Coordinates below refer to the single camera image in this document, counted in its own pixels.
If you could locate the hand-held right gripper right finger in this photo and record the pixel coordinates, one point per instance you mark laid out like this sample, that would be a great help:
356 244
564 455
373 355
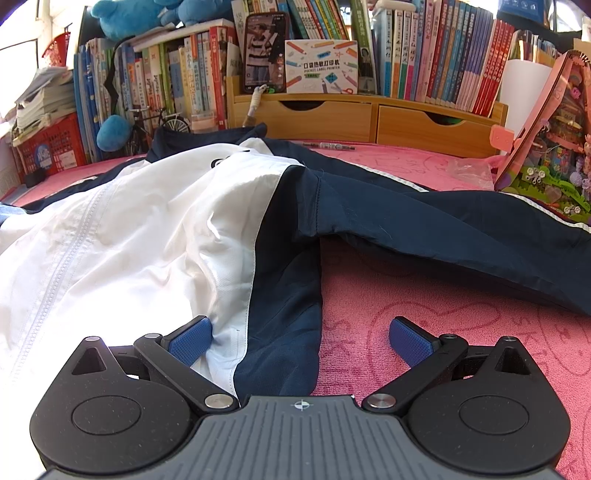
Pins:
408 344

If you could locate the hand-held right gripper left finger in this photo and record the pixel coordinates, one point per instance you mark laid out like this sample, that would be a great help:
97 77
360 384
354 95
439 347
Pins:
191 341

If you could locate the navy and white jacket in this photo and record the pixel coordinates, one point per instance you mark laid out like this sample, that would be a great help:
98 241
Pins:
138 207

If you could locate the pink printed mat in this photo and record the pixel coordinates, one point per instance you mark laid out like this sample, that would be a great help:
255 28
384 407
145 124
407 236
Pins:
392 300

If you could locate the clear plastic wrapper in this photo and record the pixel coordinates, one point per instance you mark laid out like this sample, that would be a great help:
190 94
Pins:
471 173

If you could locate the clear pen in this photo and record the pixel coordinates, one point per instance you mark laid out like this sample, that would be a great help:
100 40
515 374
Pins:
328 146

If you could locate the black model bicycle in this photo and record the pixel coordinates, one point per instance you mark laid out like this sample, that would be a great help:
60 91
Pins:
173 124

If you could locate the blue plush ball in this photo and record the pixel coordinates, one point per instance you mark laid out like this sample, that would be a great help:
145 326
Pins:
114 134

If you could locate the small black box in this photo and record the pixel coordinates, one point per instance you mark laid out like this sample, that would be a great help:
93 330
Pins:
35 177

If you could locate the pink toy house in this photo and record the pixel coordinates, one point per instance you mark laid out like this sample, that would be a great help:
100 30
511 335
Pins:
554 152

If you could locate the red plastic crate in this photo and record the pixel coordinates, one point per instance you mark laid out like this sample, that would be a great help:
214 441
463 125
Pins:
55 143

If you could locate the wooden desk organizer with drawers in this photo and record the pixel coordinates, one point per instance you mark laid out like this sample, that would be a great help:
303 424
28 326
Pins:
323 117

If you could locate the row of tall books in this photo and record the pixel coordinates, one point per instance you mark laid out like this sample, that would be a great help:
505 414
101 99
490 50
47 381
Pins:
184 74

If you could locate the white paper cylinder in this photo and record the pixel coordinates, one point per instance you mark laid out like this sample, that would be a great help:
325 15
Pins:
521 92

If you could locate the stack of paper booklets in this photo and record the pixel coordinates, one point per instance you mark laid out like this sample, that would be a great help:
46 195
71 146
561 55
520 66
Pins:
46 97

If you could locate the row of books on organizer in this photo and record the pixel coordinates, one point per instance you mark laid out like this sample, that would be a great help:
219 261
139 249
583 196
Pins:
438 55

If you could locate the white pencil-print box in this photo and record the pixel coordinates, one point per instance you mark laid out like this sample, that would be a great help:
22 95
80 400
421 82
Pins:
321 67

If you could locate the black smartphone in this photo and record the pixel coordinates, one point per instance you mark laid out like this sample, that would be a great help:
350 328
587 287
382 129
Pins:
266 50

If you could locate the red mesh basket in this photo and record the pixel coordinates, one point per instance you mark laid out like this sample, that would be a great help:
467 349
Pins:
57 53

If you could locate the large blue plush toy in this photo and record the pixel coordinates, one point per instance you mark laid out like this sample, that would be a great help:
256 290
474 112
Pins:
129 18

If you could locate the small blue plush toy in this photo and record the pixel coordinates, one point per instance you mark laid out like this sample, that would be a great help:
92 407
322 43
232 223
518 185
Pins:
203 11

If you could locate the blue standing sign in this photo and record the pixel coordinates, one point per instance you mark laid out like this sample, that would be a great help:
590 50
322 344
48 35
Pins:
519 9

